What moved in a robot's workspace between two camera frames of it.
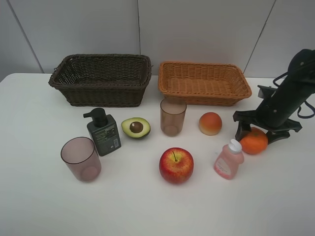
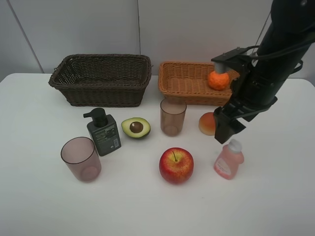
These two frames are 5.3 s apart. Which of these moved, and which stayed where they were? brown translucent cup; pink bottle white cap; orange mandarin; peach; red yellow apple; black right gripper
Moved: orange mandarin; black right gripper
Stayed: peach; red yellow apple; pink bottle white cap; brown translucent cup
